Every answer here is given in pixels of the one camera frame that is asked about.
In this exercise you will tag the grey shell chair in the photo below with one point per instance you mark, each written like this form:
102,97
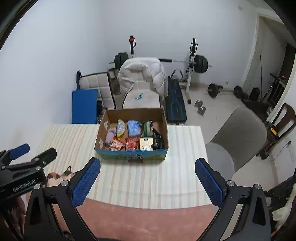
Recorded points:
238,136

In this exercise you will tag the cream bear-print snack box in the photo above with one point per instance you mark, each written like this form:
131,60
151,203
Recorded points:
146,144

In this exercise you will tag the brown wooden chair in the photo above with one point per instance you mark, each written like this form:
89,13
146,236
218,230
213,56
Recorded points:
283,120

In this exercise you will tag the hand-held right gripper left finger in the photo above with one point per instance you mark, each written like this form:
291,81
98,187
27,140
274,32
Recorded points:
86,183

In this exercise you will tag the cardboard box with blue print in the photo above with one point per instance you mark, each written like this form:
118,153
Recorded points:
159,120

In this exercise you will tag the short barbell with black plates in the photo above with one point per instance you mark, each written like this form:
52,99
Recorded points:
212,90

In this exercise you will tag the chrome dumbbell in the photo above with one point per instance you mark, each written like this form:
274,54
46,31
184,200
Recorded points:
202,110
198,103

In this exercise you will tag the yellow snack packet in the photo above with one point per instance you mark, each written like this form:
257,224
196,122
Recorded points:
120,128

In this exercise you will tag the green snack packet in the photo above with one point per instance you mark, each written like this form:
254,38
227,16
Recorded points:
146,129

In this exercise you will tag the black snack packet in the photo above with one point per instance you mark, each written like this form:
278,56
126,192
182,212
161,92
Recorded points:
157,139

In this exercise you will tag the yellow tool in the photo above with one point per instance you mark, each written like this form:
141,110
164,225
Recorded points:
274,130

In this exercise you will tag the black speaker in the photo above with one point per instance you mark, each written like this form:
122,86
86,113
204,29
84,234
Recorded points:
255,93

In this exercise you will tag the white puffer jacket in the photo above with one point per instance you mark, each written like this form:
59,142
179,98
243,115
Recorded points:
143,74

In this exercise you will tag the beige upholstered chair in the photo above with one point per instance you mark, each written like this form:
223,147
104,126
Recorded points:
148,100

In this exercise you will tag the purple plush toy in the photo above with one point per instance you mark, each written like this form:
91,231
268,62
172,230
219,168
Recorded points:
110,136

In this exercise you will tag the beige quilted chair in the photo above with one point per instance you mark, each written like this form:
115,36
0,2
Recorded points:
97,85

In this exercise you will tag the small red cartoon snack packet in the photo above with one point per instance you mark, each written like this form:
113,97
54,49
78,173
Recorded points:
117,144

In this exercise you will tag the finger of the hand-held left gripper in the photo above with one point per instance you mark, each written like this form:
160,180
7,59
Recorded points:
19,149
46,155

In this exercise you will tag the white goose plush toy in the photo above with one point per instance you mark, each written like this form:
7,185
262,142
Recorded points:
283,212

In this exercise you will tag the white wall power strip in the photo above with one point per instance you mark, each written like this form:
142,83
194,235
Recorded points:
292,153

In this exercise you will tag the small blue packet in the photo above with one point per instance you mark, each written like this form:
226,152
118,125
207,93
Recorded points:
138,96

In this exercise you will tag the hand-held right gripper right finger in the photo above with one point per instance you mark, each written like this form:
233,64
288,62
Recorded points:
209,183

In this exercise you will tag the light blue soft packet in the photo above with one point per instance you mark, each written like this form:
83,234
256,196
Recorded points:
134,128

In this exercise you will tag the striped and pink tablecloth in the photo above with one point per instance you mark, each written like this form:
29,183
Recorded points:
150,180

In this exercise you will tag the blue board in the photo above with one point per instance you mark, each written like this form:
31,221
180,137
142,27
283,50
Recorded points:
84,106

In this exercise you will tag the white bench press rack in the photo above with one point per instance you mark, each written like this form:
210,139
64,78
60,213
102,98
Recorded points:
190,74

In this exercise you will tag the black scooter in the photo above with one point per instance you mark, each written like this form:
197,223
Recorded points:
282,187

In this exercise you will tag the black weight bench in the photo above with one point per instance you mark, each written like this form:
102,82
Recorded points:
176,104

